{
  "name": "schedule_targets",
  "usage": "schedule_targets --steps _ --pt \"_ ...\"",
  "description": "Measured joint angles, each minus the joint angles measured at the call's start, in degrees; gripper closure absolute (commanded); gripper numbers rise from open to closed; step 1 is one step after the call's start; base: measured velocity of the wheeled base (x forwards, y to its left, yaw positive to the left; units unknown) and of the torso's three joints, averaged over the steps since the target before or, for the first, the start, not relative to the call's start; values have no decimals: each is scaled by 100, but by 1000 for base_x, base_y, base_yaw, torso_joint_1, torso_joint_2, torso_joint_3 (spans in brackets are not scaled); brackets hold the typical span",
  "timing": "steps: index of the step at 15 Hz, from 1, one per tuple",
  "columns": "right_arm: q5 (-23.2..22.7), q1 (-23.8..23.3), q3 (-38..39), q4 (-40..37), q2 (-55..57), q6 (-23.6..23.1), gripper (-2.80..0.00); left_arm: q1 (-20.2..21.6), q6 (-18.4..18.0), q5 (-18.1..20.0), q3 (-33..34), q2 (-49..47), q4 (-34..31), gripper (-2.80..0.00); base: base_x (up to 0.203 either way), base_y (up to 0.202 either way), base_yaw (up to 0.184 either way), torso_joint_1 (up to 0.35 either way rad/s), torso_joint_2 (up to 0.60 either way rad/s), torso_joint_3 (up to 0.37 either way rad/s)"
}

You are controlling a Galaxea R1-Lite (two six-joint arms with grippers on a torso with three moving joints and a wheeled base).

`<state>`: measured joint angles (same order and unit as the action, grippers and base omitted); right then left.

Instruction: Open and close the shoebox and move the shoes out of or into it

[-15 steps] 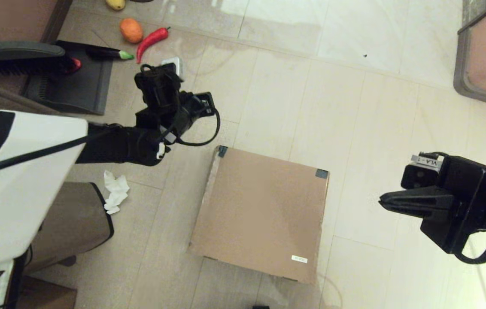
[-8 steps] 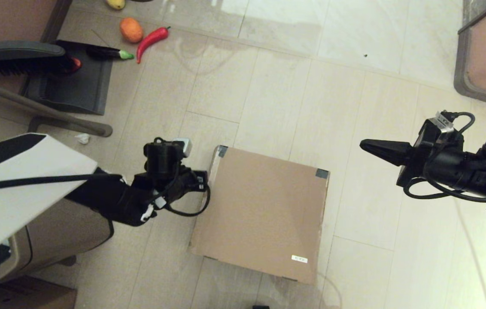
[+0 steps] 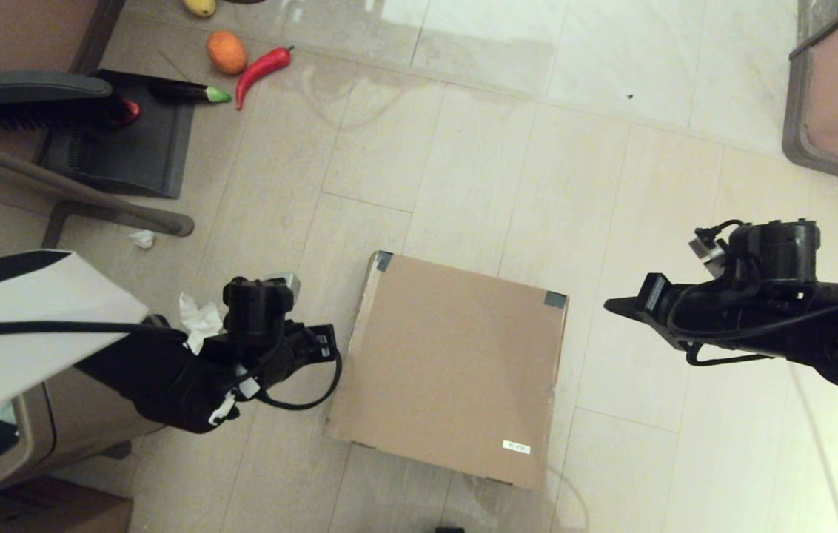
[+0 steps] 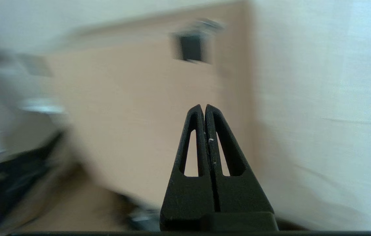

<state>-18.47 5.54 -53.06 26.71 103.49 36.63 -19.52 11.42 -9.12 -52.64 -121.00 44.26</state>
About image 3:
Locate brown cardboard shoe box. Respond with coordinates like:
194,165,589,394
323,250,570,491

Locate dark grey dustpan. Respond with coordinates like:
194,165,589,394
38,68,196,199

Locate brown plastic trash bin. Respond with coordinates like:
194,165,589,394
0,315,194,497

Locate purple toy eggplant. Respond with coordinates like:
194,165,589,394
149,80,233,104

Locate red toy chili pepper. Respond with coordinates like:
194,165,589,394
236,44,294,112

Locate orange toy fruit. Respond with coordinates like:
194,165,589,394
206,30,248,76

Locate dark grey broom brush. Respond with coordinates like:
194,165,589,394
0,41,127,136

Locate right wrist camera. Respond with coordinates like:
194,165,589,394
689,228,731,269

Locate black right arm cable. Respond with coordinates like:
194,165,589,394
667,218,838,367

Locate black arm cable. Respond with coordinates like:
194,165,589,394
0,321,343,412
667,218,838,367

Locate brown metal chair frame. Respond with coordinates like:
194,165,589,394
0,127,195,252

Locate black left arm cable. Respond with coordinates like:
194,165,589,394
0,321,343,412

